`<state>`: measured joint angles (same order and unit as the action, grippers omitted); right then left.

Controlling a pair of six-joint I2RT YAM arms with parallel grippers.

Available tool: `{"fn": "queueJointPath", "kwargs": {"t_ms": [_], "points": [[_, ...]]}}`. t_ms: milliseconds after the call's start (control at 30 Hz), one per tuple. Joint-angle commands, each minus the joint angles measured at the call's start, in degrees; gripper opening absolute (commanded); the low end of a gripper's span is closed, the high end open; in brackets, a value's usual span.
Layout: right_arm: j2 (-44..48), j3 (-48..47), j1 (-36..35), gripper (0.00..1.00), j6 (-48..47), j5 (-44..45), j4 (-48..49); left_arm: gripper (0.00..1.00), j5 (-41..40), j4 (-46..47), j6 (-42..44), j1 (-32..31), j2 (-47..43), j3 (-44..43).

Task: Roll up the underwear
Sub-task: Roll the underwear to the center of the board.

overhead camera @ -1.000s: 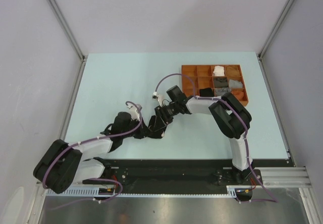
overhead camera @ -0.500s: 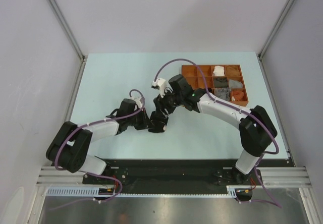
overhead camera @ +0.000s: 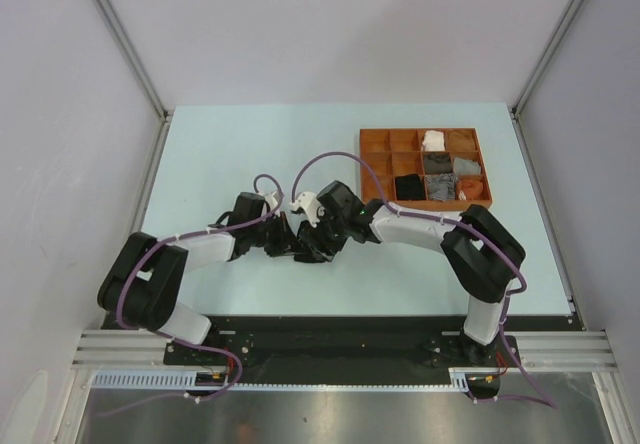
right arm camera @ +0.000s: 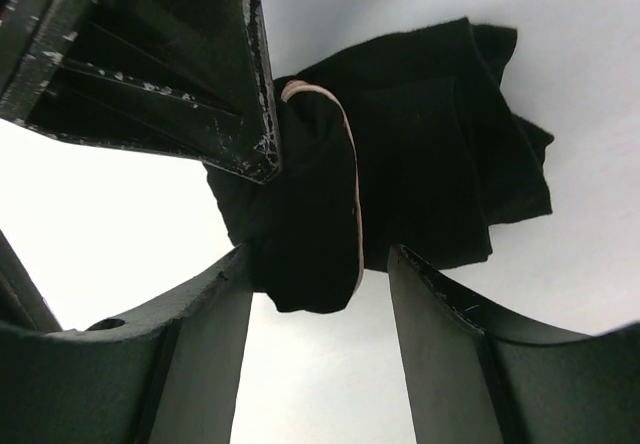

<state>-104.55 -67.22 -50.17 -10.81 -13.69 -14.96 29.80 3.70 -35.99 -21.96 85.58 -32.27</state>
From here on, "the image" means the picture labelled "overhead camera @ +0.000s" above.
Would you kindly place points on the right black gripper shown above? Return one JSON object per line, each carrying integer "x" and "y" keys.
{"x": 316, "y": 234}

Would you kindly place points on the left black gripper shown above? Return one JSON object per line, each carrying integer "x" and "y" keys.
{"x": 285, "y": 244}

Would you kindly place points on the black underwear beige waistband back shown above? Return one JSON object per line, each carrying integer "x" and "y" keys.
{"x": 310, "y": 254}

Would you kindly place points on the black underwear beige waistband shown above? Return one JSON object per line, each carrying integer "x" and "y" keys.
{"x": 409, "y": 188}
{"x": 310, "y": 254}

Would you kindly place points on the black underwear beige waistband front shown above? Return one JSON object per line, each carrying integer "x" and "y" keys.
{"x": 409, "y": 188}

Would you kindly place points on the grey striped boxer underwear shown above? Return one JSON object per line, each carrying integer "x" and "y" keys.
{"x": 441, "y": 187}

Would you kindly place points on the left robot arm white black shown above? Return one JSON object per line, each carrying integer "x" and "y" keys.
{"x": 143, "y": 284}

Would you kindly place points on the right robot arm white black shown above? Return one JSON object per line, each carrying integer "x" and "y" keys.
{"x": 483, "y": 255}

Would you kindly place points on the dark grey rolled cloth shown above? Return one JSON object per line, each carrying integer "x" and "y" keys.
{"x": 437, "y": 163}

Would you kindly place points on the wooden compartment tray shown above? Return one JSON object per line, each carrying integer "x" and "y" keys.
{"x": 396, "y": 152}

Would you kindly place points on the white rolled cloth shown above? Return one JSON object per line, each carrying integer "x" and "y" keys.
{"x": 433, "y": 141}

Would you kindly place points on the light grey rolled cloth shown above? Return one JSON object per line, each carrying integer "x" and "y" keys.
{"x": 462, "y": 166}

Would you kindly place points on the orange rolled cloth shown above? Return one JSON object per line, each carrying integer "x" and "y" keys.
{"x": 471, "y": 190}

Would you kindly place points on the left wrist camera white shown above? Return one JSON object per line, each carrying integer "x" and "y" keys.
{"x": 274, "y": 201}

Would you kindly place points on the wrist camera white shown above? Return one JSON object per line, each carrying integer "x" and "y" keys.
{"x": 274, "y": 201}
{"x": 307, "y": 204}

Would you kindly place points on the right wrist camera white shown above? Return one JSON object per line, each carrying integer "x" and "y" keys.
{"x": 307, "y": 204}

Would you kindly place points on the left aluminium frame post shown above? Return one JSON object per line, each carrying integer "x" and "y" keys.
{"x": 126, "y": 47}

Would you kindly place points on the aluminium frame post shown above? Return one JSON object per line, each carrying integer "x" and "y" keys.
{"x": 559, "y": 33}
{"x": 126, "y": 47}

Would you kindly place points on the white slotted cable duct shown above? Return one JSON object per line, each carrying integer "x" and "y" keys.
{"x": 194, "y": 381}

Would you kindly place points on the aluminium front rail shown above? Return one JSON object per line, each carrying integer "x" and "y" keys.
{"x": 539, "y": 351}

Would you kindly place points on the right aluminium frame post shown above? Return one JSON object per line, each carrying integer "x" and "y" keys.
{"x": 559, "y": 33}

